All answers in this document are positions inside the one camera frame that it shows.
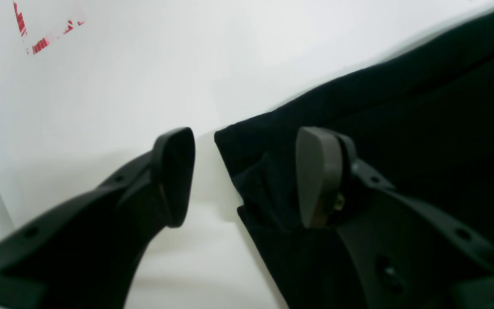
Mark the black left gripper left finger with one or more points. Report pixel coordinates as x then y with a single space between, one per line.
83 254

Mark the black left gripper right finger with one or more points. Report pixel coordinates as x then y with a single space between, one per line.
407 253

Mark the black t-shirt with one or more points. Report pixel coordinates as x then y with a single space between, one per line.
424 119

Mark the red tape rectangle marking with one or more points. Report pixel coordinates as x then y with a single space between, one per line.
42 22

